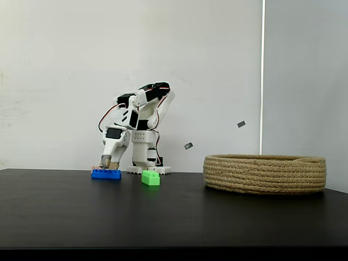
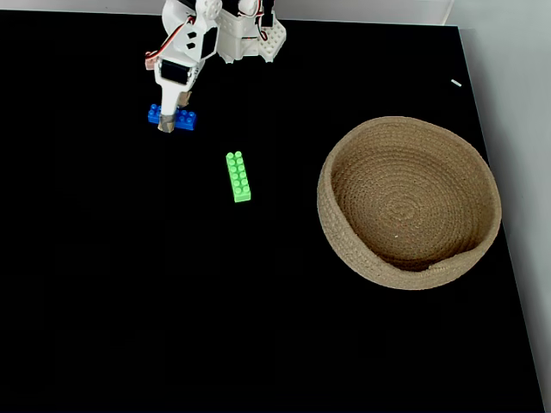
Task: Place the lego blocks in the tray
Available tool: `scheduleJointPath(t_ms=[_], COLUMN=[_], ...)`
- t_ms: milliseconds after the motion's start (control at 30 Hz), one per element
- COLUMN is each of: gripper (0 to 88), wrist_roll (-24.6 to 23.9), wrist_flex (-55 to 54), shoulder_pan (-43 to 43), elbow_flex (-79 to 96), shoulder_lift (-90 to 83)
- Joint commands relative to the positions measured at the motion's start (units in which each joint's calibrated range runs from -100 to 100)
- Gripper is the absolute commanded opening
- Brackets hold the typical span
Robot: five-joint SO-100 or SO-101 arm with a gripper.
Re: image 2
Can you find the blue lego block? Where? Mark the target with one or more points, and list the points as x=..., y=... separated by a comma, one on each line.
x=187, y=119

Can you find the small white scrap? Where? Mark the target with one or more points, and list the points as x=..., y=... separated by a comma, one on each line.
x=456, y=83

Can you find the green lego block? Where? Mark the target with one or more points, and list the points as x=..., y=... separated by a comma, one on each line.
x=238, y=177

